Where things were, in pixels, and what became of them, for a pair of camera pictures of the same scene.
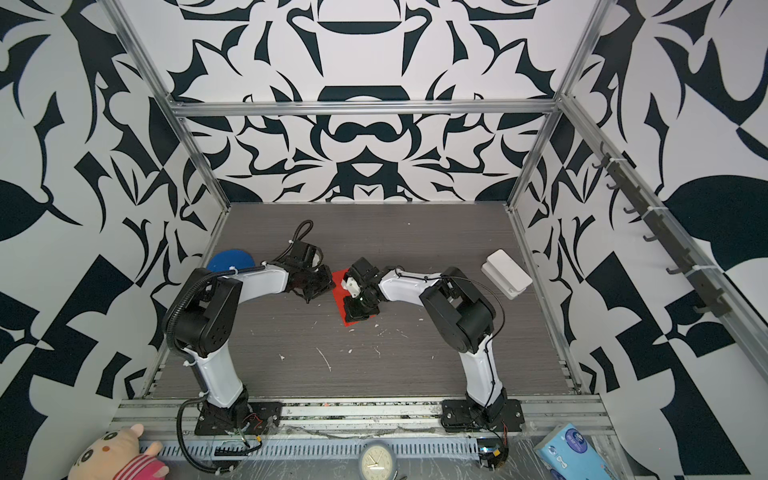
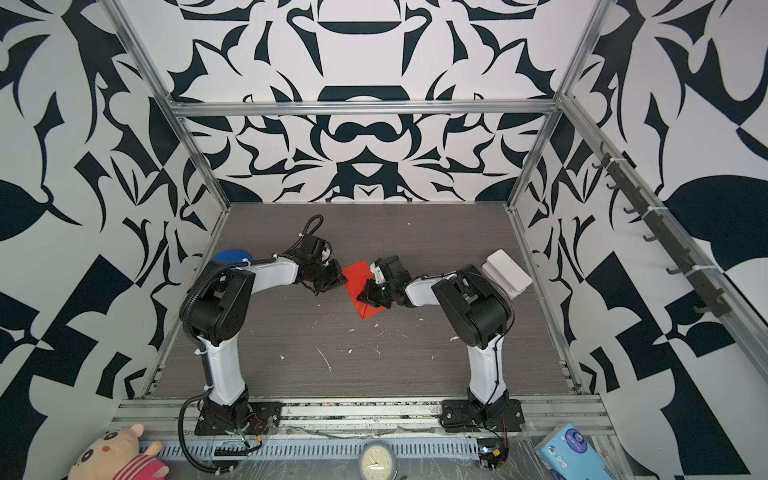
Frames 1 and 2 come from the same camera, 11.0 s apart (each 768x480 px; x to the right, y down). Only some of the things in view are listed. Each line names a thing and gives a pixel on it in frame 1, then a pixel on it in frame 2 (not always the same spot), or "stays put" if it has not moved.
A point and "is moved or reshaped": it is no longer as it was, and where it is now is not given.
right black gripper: x=351 y=314 -> x=369 y=294
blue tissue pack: x=568 y=455 stays put
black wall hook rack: x=707 y=290 stays put
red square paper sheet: x=340 y=295 is moved or reshaped
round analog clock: x=377 y=461 stays put
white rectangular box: x=506 y=274 stays put
